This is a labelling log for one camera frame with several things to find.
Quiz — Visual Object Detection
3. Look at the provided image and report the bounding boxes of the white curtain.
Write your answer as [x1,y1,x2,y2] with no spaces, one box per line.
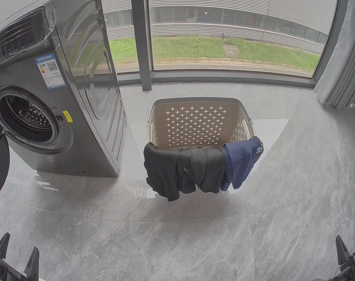
[313,0,355,109]

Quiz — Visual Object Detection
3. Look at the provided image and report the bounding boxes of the grey washing machine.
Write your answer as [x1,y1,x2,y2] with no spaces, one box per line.
[0,0,128,178]

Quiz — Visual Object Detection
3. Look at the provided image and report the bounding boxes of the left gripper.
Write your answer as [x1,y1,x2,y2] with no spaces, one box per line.
[0,232,40,281]

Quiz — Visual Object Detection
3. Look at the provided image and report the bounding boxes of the dark blue garment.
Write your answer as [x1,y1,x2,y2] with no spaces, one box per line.
[220,136,265,191]

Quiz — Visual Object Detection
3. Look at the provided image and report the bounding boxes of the black garment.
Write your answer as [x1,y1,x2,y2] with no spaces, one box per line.
[184,146,227,194]
[143,142,196,202]

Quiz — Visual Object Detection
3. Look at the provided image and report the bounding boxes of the window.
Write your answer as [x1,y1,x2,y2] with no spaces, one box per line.
[99,0,343,92]

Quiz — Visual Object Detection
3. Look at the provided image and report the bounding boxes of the cream laundry basket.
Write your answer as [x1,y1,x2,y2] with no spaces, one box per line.
[146,97,256,187]

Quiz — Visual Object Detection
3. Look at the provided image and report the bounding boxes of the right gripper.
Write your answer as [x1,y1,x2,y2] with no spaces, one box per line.
[326,220,355,281]

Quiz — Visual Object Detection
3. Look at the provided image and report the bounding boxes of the washing machine door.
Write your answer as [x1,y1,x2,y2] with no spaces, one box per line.
[0,110,10,201]

